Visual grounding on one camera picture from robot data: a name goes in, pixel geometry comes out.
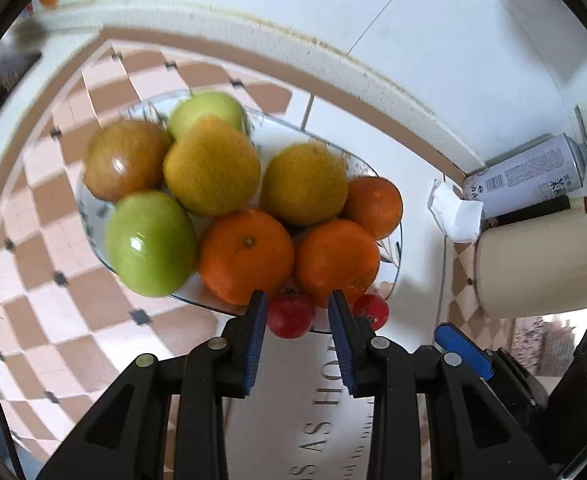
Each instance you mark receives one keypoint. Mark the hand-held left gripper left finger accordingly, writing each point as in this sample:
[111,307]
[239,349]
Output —
[255,347]

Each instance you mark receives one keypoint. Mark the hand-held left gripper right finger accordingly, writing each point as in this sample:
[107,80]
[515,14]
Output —
[344,347]

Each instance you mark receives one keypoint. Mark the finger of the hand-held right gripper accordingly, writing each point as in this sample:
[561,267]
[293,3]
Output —
[463,350]

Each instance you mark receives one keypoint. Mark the small red fruit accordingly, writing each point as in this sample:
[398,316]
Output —
[291,315]
[373,310]

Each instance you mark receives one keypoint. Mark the large orange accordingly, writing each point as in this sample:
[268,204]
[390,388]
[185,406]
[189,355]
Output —
[246,255]

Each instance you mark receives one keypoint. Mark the large green apple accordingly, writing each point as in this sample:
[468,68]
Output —
[151,242]

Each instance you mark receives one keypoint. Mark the yellow lemon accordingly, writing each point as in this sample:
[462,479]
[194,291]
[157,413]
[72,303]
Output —
[303,185]

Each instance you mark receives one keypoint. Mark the speckled yellow-green lemon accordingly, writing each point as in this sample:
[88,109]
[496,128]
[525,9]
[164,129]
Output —
[211,167]

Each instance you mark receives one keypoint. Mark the printed white plate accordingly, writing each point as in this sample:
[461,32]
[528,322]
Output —
[273,130]

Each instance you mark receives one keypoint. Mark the red-brown apple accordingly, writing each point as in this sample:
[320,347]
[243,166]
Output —
[126,160]

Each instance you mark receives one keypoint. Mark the pale green apple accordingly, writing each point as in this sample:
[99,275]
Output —
[206,112]

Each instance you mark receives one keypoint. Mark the cream cylindrical container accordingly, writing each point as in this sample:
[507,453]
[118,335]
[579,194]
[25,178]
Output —
[533,265]

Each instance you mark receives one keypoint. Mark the white crumpled paper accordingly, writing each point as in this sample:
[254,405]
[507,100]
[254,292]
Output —
[456,215]

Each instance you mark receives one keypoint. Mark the white spray can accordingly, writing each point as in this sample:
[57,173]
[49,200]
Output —
[528,172]

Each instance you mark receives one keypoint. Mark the checkered table mat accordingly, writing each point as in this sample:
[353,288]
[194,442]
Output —
[48,240]

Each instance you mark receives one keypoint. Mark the black stove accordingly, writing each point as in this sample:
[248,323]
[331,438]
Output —
[8,67]

